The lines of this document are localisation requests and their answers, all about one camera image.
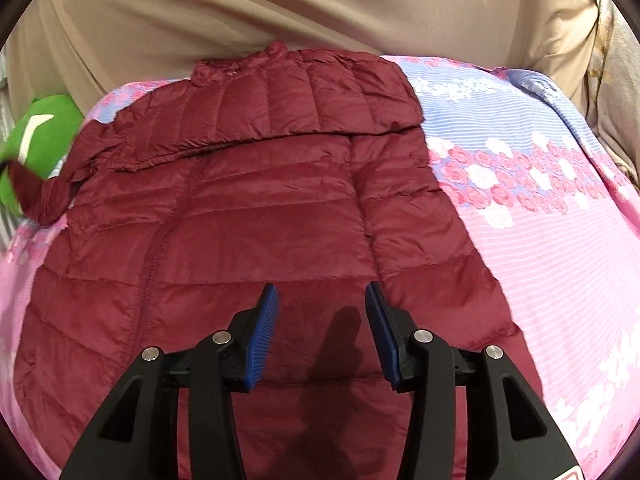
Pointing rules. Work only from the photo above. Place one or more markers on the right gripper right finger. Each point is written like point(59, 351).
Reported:
point(511, 434)

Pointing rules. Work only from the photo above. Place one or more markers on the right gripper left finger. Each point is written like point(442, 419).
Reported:
point(134, 433)

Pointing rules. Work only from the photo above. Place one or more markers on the maroon puffer jacket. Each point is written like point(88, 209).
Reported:
point(304, 169)

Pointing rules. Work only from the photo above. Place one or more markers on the pink floral bed quilt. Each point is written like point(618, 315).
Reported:
point(558, 224)

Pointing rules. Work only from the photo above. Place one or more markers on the green plush pillow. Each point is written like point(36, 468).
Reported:
point(42, 137)

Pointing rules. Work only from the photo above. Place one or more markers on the floral cream cloth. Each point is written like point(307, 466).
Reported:
point(613, 89)

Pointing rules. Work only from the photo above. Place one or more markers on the beige curtain sheet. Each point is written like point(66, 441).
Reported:
point(87, 48)

